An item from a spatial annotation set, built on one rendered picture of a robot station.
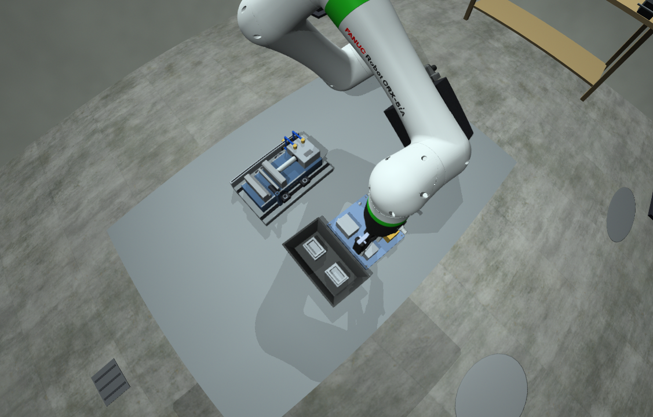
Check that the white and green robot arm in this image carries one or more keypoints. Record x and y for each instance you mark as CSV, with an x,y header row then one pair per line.
x,y
402,183

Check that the yellow rectangular block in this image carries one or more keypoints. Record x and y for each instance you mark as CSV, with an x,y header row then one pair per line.
x,y
390,237

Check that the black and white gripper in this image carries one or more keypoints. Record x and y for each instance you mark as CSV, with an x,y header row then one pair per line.
x,y
361,243

